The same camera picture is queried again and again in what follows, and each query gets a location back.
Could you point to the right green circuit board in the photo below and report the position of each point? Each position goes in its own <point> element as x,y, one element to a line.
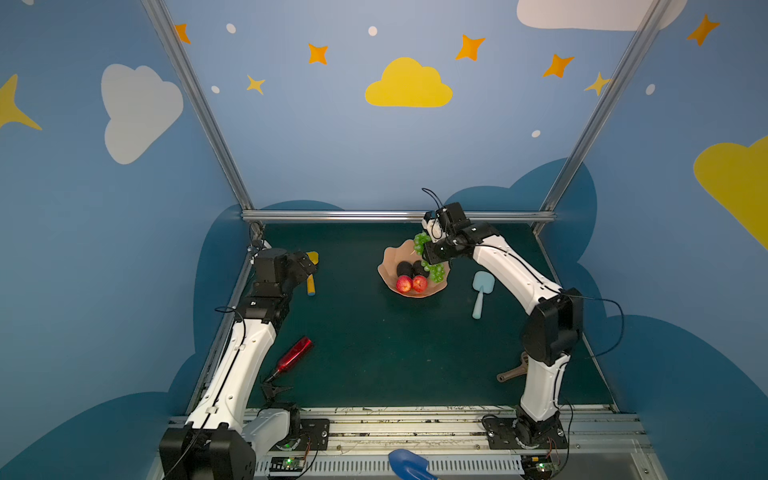
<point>538,468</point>

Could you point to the aluminium left floor rail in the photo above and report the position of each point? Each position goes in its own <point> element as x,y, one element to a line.
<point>217,348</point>

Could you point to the dark blue toy scoop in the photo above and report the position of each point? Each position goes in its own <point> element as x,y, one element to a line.
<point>407,465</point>

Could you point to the black avocado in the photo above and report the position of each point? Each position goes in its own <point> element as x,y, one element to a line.
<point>404,268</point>
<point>419,269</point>

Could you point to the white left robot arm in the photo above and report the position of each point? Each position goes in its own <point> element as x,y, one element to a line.
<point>216,441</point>

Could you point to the left green circuit board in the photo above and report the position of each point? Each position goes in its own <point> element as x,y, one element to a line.
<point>286,466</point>

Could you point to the aluminium left corner post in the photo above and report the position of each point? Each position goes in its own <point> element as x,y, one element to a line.
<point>161,20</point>

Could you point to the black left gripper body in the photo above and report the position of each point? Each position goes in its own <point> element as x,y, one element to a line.
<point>302,265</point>

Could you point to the red apple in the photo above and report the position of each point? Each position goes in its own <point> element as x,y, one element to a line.
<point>419,284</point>
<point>404,284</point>

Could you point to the aluminium right corner post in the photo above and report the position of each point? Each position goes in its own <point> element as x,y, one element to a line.
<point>642,40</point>

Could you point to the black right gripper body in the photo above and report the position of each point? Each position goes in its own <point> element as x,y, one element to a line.
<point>435,248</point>

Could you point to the red toy tool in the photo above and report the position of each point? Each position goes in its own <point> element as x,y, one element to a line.
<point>291,358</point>

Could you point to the green circuit board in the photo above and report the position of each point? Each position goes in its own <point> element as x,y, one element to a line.
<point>538,468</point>
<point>286,466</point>

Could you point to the light blue toy shovel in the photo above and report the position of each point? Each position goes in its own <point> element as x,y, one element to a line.
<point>483,283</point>

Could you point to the aluminium corner post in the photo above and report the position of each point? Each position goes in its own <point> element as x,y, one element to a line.
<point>642,40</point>
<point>161,20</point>

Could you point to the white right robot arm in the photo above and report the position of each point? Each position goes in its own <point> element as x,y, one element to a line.
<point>540,400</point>

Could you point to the green grape bunch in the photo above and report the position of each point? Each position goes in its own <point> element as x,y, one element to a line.
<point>437,271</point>

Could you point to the yellow toy shovel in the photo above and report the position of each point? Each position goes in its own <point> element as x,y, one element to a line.
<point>311,287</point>

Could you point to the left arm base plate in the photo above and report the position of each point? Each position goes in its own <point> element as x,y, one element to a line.
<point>313,434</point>

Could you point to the aluminium back frame rail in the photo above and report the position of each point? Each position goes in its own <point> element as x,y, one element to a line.
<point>354,216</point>

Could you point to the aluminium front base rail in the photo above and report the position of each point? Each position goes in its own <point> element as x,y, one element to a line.
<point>602,444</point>

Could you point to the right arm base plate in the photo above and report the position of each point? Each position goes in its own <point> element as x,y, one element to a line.
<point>507,433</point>

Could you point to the pink scalloped fruit bowl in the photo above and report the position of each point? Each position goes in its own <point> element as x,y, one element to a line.
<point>405,252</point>

